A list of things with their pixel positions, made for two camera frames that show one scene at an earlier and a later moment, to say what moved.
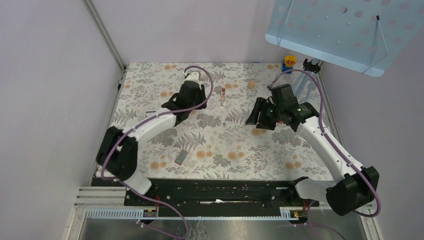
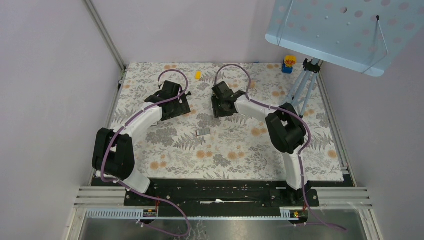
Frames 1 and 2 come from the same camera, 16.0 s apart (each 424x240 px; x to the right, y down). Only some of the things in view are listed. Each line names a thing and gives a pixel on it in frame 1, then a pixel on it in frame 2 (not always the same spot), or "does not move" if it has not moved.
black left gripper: (191, 88) to (178, 108)
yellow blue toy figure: (289, 61) does not move
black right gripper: (266, 112) to (220, 108)
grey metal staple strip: (181, 157) to (201, 132)
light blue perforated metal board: (365, 35) does not move
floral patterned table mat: (214, 142) does not move
